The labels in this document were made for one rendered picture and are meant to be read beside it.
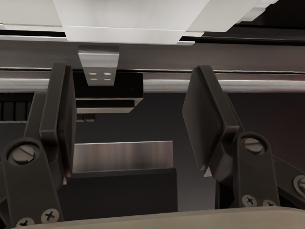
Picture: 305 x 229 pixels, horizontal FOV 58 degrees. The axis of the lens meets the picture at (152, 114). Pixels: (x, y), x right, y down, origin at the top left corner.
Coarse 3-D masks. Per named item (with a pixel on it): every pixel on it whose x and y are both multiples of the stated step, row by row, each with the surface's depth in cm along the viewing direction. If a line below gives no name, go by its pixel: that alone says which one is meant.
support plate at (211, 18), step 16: (0, 0) 15; (16, 0) 15; (32, 0) 15; (48, 0) 15; (224, 0) 16; (240, 0) 16; (256, 0) 16; (0, 16) 17; (16, 16) 17; (32, 16) 17; (48, 16) 17; (208, 16) 18; (224, 16) 18; (240, 16) 18
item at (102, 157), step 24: (96, 144) 20; (120, 144) 20; (144, 144) 21; (168, 144) 21; (96, 168) 20; (120, 168) 20; (144, 168) 20; (168, 168) 20; (72, 192) 19; (96, 192) 19; (120, 192) 19; (144, 192) 19; (168, 192) 20; (72, 216) 18; (96, 216) 19; (120, 216) 19
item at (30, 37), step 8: (0, 24) 18; (0, 32) 20; (8, 32) 20; (16, 32) 20; (24, 32) 20; (32, 32) 21; (40, 32) 21; (48, 32) 21; (56, 32) 21; (64, 32) 21; (32, 40) 21; (40, 40) 21; (48, 40) 21; (56, 40) 21; (64, 40) 21; (184, 40) 23; (192, 40) 23
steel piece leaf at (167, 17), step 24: (72, 0) 15; (96, 0) 15; (120, 0) 15; (144, 0) 15; (168, 0) 15; (192, 0) 15; (72, 24) 18; (96, 24) 18; (120, 24) 18; (144, 24) 18; (168, 24) 18
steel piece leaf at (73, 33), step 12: (72, 36) 20; (84, 36) 20; (96, 36) 20; (108, 36) 20; (120, 36) 20; (132, 36) 20; (144, 36) 20; (156, 36) 21; (168, 36) 21; (180, 36) 21
